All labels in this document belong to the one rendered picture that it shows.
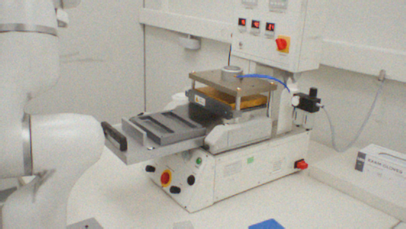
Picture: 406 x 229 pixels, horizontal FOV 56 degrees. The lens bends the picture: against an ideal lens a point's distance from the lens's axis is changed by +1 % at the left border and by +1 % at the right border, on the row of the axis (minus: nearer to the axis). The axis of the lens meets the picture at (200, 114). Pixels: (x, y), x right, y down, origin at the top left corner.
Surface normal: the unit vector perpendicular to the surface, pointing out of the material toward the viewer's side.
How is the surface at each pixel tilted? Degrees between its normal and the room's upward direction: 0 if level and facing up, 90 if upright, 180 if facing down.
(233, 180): 90
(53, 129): 47
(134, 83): 90
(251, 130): 90
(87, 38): 90
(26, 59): 72
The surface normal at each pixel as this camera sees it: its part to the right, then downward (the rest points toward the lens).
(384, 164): -0.73, 0.15
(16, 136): 0.48, -0.27
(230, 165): 0.59, 0.30
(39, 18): 0.79, -0.08
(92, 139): 0.61, -0.01
